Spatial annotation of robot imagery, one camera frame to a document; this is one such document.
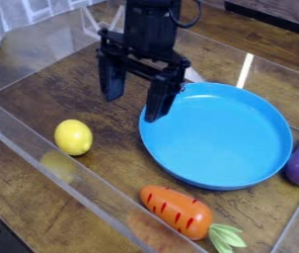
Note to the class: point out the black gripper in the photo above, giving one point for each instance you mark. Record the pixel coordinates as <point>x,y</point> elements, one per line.
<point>143,50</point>

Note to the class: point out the blue plastic plate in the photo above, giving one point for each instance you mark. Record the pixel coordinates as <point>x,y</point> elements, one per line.
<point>224,140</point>

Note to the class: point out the orange toy carrot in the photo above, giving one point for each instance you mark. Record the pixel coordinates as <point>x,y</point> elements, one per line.
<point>190,217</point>

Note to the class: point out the yellow toy lemon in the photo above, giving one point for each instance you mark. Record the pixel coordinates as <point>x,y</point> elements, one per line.
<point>73,137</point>

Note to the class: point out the white patterned curtain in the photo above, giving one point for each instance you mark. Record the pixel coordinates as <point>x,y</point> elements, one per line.
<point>21,13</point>

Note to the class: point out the clear acrylic back wall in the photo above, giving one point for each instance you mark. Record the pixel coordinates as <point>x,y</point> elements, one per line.
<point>220,64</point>

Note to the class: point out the clear acrylic wall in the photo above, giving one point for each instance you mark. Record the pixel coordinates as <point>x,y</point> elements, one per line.
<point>125,215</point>
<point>220,64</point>

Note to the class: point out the clear acrylic front wall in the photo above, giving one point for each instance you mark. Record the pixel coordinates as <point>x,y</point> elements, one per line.
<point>125,215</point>

